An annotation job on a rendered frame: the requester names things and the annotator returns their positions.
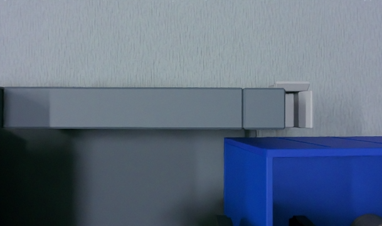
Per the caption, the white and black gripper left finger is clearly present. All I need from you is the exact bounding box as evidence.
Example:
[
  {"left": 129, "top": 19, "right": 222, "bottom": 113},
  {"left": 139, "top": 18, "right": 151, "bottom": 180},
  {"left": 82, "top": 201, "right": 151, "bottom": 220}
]
[{"left": 216, "top": 215, "right": 233, "bottom": 226}]

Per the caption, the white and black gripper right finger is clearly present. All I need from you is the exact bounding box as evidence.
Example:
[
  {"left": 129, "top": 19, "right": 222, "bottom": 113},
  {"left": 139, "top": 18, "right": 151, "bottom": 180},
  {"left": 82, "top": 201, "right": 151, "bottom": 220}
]
[{"left": 289, "top": 215, "right": 316, "bottom": 226}]

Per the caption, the blue bin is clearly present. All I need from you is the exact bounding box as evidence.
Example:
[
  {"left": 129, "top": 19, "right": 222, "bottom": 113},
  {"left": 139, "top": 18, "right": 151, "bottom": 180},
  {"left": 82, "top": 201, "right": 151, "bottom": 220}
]
[{"left": 224, "top": 136, "right": 382, "bottom": 226}]

